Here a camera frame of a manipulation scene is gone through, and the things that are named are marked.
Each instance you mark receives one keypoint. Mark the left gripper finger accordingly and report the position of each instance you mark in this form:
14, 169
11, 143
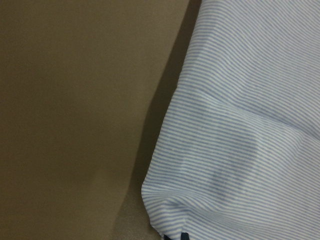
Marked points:
184, 236

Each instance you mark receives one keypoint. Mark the light blue striped shirt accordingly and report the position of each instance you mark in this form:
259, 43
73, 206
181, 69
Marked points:
238, 154

